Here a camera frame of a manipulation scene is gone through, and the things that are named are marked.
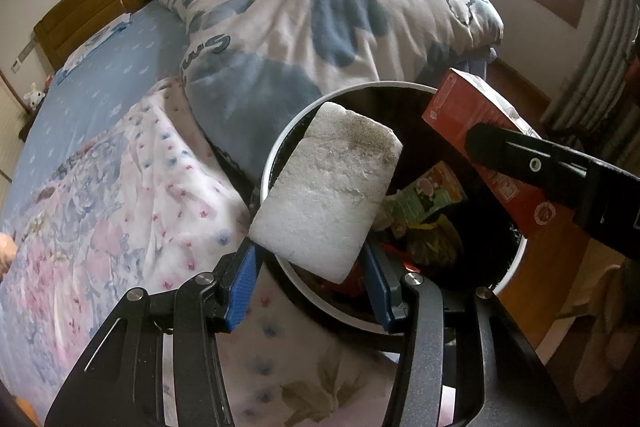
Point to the white foam block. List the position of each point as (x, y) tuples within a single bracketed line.
[(325, 187)]

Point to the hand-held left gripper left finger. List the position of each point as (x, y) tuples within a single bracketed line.
[(240, 292)]

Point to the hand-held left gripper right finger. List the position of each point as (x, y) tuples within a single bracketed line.
[(380, 294)]

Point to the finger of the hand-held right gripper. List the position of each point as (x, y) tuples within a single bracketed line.
[(525, 164)]

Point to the grey striped curtain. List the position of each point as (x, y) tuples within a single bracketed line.
[(605, 72)]

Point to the green milk carton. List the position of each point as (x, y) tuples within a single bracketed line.
[(435, 187)]

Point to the beige cloth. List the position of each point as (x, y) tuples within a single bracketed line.
[(605, 322)]

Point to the red cardboard box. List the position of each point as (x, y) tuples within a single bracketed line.
[(480, 107)]

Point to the white round trash bin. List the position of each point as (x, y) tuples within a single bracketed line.
[(380, 122)]

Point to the dark wooden nightstand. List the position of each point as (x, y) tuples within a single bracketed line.
[(27, 124)]

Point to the yellow snack wrapper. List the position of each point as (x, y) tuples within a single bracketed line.
[(435, 239)]

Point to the white rabbit plush toy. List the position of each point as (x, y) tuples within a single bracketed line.
[(34, 96)]

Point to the blue patterned pillow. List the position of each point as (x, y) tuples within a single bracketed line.
[(90, 47)]

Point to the white wall switch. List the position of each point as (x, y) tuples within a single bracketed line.
[(15, 67)]

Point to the white quilt with blue patches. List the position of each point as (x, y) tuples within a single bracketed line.
[(325, 22)]

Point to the blue bed sheet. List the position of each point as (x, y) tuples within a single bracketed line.
[(100, 107)]

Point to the pink floral blanket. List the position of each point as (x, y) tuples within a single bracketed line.
[(125, 232)]

